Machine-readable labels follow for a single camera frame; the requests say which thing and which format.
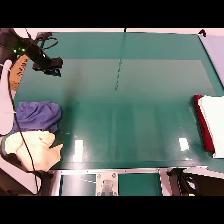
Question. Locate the red garment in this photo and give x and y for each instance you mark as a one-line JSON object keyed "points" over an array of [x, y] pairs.
{"points": [[204, 133]]}

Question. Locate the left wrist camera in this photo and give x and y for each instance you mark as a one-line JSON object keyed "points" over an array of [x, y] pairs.
{"points": [[46, 34]]}

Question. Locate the silver frame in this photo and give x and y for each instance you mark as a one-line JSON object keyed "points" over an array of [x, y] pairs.
{"points": [[106, 176]]}

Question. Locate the brown cardboard box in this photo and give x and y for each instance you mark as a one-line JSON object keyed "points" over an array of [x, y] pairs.
{"points": [[18, 71]]}

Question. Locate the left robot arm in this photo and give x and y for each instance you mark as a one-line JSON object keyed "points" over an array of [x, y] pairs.
{"points": [[6, 96]]}

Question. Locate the pale yellow garment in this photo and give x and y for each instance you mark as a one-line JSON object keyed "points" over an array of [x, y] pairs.
{"points": [[36, 146]]}

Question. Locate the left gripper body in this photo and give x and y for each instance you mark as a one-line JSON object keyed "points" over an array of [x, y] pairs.
{"points": [[49, 64]]}

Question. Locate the blue garment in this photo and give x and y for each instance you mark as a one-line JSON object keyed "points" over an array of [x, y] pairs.
{"points": [[38, 115]]}

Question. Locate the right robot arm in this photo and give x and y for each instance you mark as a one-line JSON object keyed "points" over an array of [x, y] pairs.
{"points": [[208, 186]]}

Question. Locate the white T-shirt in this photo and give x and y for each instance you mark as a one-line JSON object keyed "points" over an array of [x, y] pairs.
{"points": [[215, 125]]}

